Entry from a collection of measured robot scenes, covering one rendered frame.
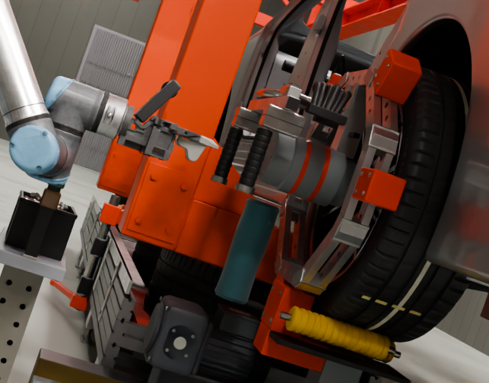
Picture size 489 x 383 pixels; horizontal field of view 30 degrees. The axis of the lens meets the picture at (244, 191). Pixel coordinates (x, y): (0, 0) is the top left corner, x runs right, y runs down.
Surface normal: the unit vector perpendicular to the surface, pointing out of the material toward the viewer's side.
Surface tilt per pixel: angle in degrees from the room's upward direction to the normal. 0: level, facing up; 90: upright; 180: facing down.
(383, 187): 90
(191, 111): 90
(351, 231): 90
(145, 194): 90
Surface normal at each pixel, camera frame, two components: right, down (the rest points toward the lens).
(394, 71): -0.04, 0.60
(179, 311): 0.30, -0.29
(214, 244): 0.19, 0.07
